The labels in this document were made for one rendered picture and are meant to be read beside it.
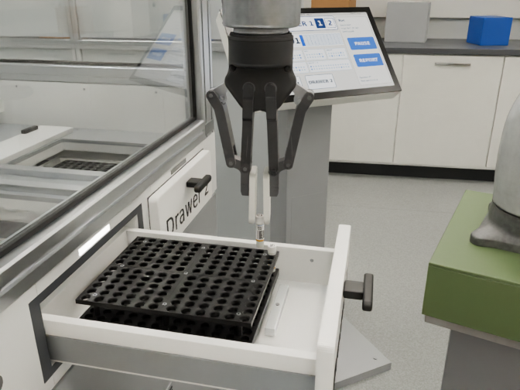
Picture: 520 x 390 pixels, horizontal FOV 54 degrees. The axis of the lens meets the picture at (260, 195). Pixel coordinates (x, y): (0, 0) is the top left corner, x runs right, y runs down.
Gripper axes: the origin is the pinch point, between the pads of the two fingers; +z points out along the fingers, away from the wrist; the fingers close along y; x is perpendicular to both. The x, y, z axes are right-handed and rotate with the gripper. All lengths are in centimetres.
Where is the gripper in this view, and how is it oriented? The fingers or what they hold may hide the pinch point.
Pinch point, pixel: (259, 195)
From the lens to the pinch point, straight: 65.7
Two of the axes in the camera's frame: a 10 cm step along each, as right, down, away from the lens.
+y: -10.0, -0.4, 0.7
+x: -0.8, 3.8, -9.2
